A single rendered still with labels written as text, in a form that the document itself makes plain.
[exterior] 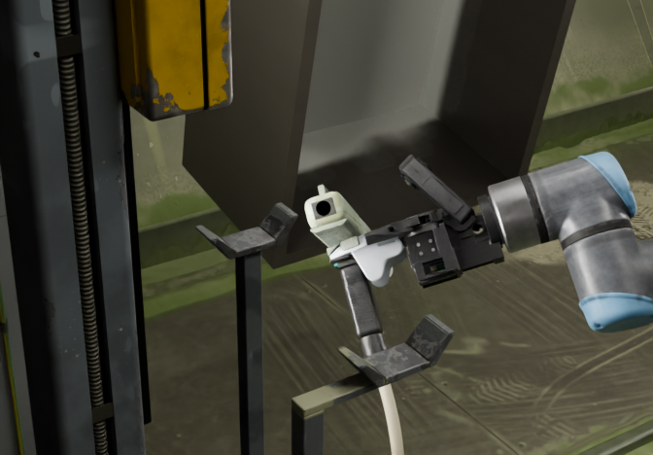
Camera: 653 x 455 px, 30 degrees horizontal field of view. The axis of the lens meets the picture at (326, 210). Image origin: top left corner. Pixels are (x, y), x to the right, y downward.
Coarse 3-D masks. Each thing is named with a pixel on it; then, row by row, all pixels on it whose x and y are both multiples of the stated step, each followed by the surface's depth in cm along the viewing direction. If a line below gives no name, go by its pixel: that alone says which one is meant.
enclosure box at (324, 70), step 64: (256, 0) 200; (320, 0) 188; (384, 0) 246; (448, 0) 254; (512, 0) 237; (256, 64) 206; (320, 64) 246; (384, 64) 257; (448, 64) 259; (512, 64) 242; (192, 128) 232; (256, 128) 211; (320, 128) 257; (384, 128) 261; (448, 128) 264; (512, 128) 247; (256, 192) 217; (384, 192) 242
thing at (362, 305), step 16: (320, 192) 150; (336, 192) 147; (336, 208) 146; (352, 208) 155; (320, 224) 147; (336, 224) 146; (352, 224) 151; (336, 240) 153; (352, 240) 153; (352, 256) 155; (352, 272) 155; (352, 288) 154; (368, 288) 154; (352, 304) 154; (368, 304) 154; (368, 320) 153; (368, 336) 153; (368, 352) 153
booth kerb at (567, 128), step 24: (624, 96) 372; (648, 96) 378; (552, 120) 358; (576, 120) 364; (600, 120) 370; (624, 120) 376; (552, 144) 362; (576, 144) 368; (192, 216) 300; (216, 216) 304; (144, 240) 295; (168, 240) 299; (192, 240) 303; (144, 264) 297
